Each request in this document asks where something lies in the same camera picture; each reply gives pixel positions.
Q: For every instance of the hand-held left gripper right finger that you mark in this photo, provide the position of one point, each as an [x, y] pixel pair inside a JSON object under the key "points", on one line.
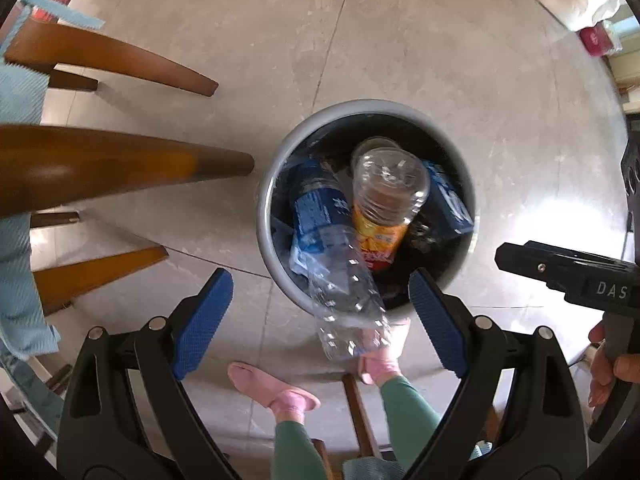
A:
{"points": [[437, 320]]}

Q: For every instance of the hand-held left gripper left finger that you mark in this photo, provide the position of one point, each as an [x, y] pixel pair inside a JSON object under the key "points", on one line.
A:
{"points": [[202, 320]]}

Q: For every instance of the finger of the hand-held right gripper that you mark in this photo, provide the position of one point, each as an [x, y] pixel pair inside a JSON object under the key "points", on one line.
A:
{"points": [[530, 262]]}

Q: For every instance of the clear bottle yellow label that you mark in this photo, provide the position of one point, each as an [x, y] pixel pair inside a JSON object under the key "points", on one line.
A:
{"points": [[380, 230]]}

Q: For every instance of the clear bottle blue label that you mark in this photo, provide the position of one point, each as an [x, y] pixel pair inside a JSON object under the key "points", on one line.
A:
{"points": [[320, 210]]}

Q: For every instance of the grey round waste bin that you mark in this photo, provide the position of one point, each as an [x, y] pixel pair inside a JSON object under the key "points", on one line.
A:
{"points": [[370, 108]]}

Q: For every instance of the person's right hand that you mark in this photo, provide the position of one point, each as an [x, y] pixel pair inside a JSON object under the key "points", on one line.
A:
{"points": [[597, 370]]}

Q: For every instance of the pink slipper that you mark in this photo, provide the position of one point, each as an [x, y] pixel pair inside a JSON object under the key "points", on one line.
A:
{"points": [[387, 365], [280, 392]]}

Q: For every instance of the person's right leg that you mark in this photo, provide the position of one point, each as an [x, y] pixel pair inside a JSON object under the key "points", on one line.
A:
{"points": [[407, 415]]}

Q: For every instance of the person's leg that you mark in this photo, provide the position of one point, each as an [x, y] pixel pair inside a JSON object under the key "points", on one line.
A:
{"points": [[407, 415], [300, 452]]}

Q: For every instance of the blue cardboard box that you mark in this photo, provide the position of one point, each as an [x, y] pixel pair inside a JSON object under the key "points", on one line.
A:
{"points": [[450, 200]]}

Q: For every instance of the slim wooden furniture leg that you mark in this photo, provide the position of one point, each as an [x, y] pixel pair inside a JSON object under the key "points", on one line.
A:
{"points": [[115, 60], [95, 275]]}

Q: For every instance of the wooden chair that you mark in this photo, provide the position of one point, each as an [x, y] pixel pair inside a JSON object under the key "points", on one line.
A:
{"points": [[357, 410]]}

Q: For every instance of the person's left leg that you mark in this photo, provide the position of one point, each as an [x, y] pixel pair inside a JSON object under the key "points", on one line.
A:
{"points": [[300, 452]]}

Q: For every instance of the thick wooden table leg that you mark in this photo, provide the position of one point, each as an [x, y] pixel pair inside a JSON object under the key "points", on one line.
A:
{"points": [[100, 165]]}

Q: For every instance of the light blue tablecloth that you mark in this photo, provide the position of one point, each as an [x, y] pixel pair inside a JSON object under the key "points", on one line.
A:
{"points": [[20, 270]]}

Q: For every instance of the red box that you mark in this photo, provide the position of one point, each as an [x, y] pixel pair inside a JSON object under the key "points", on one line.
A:
{"points": [[597, 41]]}

